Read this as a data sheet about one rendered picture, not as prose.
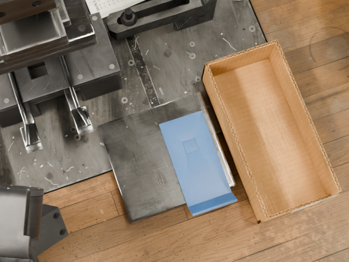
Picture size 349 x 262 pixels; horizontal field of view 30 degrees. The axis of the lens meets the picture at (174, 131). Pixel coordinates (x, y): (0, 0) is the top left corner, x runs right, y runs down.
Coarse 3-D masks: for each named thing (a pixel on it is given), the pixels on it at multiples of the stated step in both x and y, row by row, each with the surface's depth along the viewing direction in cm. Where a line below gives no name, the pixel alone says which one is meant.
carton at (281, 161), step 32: (224, 64) 101; (256, 64) 106; (224, 96) 104; (256, 96) 105; (288, 96) 103; (224, 128) 100; (256, 128) 103; (288, 128) 103; (256, 160) 102; (288, 160) 102; (320, 160) 98; (256, 192) 94; (288, 192) 101; (320, 192) 101
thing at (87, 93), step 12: (96, 84) 98; (108, 84) 100; (120, 84) 102; (48, 96) 96; (84, 96) 102; (96, 96) 104; (12, 108) 96; (36, 108) 99; (0, 120) 98; (12, 120) 100
